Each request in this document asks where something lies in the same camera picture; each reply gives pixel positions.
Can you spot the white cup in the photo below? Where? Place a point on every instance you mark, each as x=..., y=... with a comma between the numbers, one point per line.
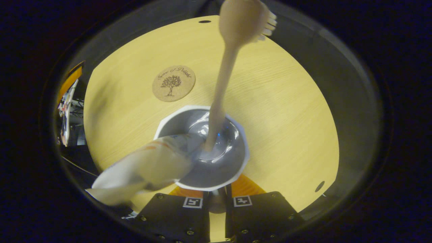
x=219, y=165

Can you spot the light wooden desktop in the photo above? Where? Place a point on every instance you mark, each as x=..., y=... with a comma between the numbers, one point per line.
x=287, y=118

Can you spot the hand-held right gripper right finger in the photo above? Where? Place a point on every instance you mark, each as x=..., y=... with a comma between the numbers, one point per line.
x=260, y=219

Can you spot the round cork coaster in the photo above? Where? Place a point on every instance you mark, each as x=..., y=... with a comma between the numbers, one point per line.
x=173, y=83

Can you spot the beige toothbrush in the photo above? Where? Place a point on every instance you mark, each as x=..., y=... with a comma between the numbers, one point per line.
x=224, y=81

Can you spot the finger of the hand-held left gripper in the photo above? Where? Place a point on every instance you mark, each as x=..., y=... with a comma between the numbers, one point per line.
x=69, y=81

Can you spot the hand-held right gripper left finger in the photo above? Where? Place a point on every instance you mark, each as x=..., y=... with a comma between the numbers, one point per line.
x=175, y=219

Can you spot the white toothpaste tube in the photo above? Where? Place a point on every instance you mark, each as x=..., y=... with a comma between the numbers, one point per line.
x=152, y=165

